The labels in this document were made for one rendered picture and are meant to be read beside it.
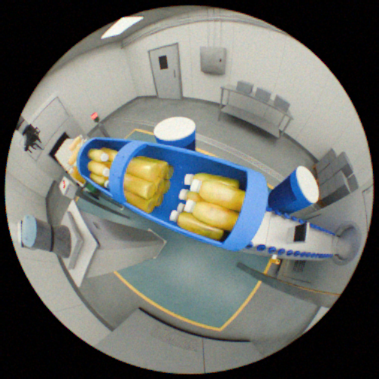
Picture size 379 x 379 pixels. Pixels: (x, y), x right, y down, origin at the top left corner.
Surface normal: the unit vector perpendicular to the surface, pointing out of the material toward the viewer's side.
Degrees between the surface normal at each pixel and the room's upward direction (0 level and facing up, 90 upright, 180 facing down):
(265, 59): 90
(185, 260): 0
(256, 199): 7
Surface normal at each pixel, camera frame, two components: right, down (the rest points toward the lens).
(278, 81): -0.52, 0.79
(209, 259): -0.04, -0.41
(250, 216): -0.18, -0.05
